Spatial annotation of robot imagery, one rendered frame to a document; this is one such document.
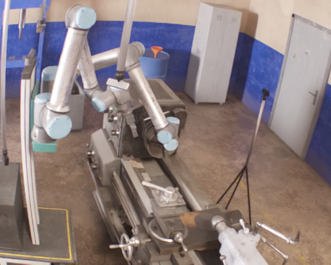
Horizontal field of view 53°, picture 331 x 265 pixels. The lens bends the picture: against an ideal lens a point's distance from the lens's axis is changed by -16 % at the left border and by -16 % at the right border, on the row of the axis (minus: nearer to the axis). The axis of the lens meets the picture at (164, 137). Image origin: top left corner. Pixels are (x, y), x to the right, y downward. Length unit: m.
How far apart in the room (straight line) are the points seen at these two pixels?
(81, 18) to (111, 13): 4.26
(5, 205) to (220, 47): 4.80
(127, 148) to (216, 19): 3.60
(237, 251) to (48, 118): 1.25
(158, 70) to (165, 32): 0.93
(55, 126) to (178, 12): 4.76
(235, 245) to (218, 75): 4.82
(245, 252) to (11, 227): 1.70
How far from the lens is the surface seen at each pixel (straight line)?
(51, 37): 6.03
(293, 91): 5.98
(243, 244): 2.09
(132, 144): 3.12
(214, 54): 6.40
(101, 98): 2.14
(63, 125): 2.01
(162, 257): 2.34
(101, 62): 2.56
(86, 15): 1.86
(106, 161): 3.20
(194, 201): 2.84
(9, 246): 2.96
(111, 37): 6.21
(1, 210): 2.69
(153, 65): 5.78
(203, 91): 6.57
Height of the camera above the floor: 2.53
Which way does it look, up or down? 28 degrees down
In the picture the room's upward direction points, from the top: 10 degrees clockwise
